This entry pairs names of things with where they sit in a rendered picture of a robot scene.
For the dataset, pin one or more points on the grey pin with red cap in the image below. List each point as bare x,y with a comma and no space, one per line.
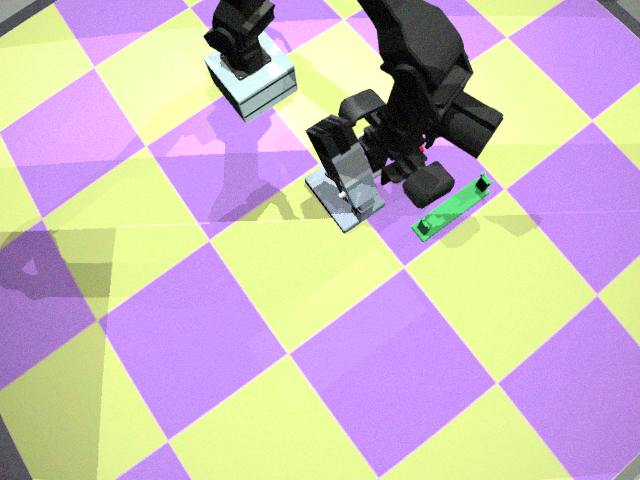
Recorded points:
374,175

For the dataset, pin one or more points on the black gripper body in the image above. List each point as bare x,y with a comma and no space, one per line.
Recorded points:
400,143

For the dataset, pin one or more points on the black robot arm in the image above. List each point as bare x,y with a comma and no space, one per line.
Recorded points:
420,49

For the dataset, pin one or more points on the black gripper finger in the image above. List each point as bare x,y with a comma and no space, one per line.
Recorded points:
389,174
377,159

